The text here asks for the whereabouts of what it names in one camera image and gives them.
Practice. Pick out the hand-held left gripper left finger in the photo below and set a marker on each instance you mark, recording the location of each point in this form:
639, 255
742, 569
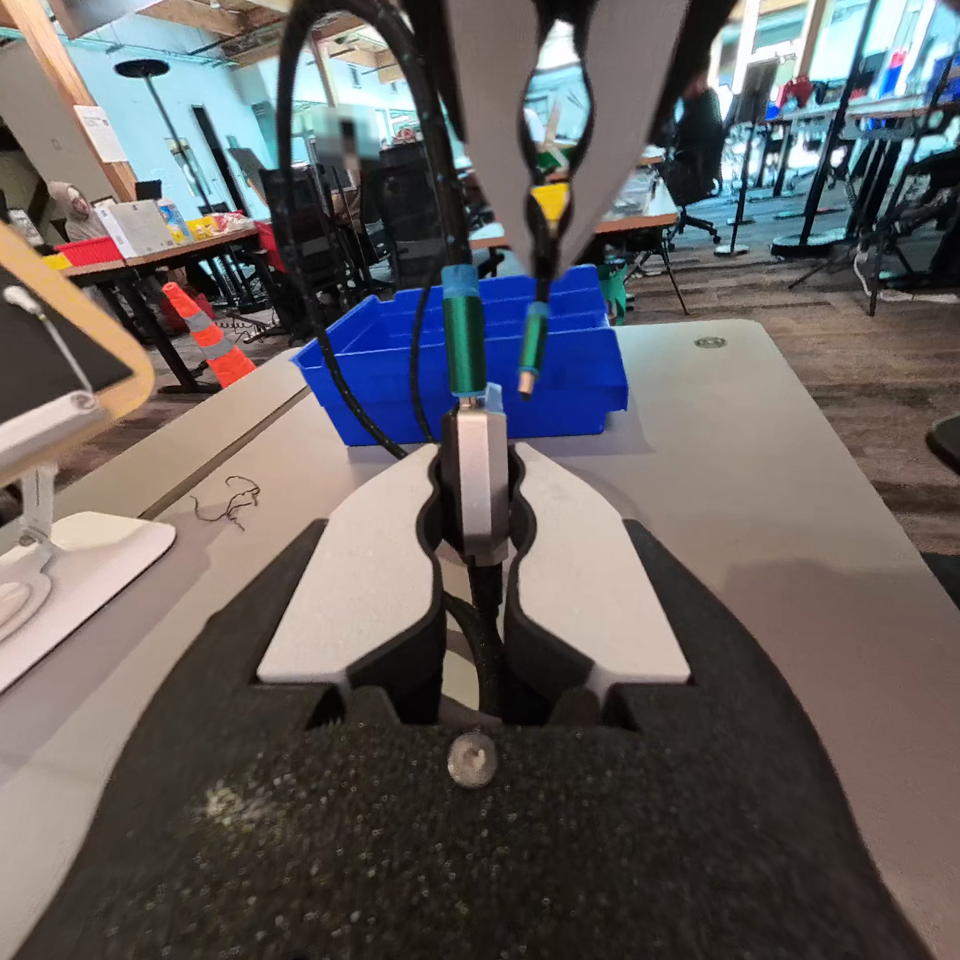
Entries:
352, 592

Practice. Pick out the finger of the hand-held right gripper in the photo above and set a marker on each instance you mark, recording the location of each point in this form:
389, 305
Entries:
487, 90
630, 75

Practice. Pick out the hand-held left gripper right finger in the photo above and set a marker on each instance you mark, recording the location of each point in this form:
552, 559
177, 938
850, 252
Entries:
592, 592

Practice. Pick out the dark grey hdmi switch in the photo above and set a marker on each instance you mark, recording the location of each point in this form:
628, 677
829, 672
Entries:
474, 487

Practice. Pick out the blue plastic bin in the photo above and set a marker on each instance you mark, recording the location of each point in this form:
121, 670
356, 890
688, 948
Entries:
570, 360

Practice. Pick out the round desk grommet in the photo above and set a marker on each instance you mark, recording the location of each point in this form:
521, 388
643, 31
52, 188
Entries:
709, 343

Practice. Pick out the black office chair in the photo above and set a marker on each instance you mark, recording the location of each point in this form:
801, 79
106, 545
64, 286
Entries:
405, 210
307, 225

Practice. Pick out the black thread scrap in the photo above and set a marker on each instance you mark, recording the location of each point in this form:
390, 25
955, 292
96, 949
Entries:
236, 499

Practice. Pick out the green bag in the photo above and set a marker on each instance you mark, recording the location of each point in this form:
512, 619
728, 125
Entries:
615, 292

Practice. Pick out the black floor stand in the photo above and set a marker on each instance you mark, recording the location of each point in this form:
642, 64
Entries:
806, 246

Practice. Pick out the white tablet stand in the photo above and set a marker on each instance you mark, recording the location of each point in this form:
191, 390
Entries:
97, 555

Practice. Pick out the orange traffic cone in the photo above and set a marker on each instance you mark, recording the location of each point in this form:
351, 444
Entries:
206, 330

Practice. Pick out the black pole round disc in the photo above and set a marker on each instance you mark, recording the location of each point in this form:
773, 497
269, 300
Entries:
146, 71

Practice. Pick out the white cardboard box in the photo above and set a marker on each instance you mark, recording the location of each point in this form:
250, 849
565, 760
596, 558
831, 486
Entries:
139, 229

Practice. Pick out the red plastic bin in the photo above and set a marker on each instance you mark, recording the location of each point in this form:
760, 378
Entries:
90, 253

